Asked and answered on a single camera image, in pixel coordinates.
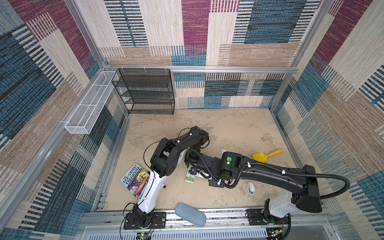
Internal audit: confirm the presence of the red remote control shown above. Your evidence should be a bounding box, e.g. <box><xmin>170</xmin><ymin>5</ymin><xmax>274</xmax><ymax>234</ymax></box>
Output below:
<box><xmin>186</xmin><ymin>166</ymin><xmax>196</xmax><ymax>184</ymax></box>

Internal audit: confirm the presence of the white remote control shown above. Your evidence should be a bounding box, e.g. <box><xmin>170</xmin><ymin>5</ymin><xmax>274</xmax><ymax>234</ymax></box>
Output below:
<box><xmin>178</xmin><ymin>149</ymin><xmax>187</xmax><ymax>164</ymax></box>

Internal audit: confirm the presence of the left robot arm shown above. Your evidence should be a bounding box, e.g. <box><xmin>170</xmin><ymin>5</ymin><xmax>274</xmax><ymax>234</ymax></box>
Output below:
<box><xmin>121</xmin><ymin>127</ymin><xmax>209</xmax><ymax>230</ymax></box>

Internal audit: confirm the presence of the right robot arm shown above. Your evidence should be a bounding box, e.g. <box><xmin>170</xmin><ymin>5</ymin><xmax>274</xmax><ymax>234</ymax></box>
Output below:
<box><xmin>185</xmin><ymin>149</ymin><xmax>351</xmax><ymax>223</ymax></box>

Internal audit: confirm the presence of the blue grey oval pouch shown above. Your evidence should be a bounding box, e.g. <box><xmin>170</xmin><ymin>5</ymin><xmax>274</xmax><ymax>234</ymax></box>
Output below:
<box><xmin>175</xmin><ymin>203</ymin><xmax>207</xmax><ymax>227</ymax></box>

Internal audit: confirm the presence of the yellow plastic shovel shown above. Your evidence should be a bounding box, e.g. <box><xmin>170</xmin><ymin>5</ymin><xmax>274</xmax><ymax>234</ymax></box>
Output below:
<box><xmin>253</xmin><ymin>149</ymin><xmax>283</xmax><ymax>163</ymax></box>

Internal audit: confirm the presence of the colourful paperback book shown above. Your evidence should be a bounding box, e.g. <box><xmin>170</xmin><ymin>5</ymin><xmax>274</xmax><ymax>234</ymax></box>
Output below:
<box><xmin>120</xmin><ymin>164</ymin><xmax>150</xmax><ymax>199</ymax></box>

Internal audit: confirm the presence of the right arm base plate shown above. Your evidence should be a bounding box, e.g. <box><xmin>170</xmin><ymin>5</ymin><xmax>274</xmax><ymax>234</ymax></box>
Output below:
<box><xmin>245</xmin><ymin>209</ymin><xmax>290</xmax><ymax>226</ymax></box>

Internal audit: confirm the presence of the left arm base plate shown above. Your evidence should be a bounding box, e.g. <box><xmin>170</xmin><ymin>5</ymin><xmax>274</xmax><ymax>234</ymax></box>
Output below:
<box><xmin>123</xmin><ymin>212</ymin><xmax>167</xmax><ymax>230</ymax></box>

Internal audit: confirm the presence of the black wire shelf rack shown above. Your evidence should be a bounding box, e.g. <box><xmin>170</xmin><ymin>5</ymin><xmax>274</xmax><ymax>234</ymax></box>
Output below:
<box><xmin>112</xmin><ymin>69</ymin><xmax>175</xmax><ymax>115</ymax></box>

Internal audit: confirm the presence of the white wire mesh basket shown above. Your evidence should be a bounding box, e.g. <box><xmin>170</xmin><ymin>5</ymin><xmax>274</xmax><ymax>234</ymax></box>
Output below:
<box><xmin>65</xmin><ymin>71</ymin><xmax>116</xmax><ymax>135</ymax></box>

